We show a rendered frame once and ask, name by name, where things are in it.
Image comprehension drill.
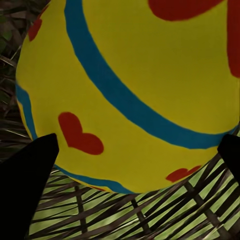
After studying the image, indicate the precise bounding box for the wicker basket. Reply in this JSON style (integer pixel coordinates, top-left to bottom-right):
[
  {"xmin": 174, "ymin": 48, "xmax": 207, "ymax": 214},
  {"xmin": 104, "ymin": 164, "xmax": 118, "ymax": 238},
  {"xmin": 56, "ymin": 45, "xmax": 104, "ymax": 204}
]
[{"xmin": 0, "ymin": 0, "xmax": 240, "ymax": 240}]

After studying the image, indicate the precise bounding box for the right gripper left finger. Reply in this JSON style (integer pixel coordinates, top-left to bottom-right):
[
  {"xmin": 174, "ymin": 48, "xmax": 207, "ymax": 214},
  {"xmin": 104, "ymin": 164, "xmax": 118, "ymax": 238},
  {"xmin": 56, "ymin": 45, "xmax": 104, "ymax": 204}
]
[{"xmin": 0, "ymin": 133, "xmax": 59, "ymax": 240}]

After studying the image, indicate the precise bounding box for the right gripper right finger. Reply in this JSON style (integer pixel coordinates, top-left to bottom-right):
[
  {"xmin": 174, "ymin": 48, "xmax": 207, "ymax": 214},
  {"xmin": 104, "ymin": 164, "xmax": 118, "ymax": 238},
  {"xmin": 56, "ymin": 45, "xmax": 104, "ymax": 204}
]
[{"xmin": 217, "ymin": 134, "xmax": 240, "ymax": 186}]

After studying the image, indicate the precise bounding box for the easter egg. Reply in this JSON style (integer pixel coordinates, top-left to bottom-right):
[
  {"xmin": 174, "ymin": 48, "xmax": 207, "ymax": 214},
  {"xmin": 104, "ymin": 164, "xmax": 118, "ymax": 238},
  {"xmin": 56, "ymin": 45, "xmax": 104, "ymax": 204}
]
[{"xmin": 15, "ymin": 0, "xmax": 240, "ymax": 195}]

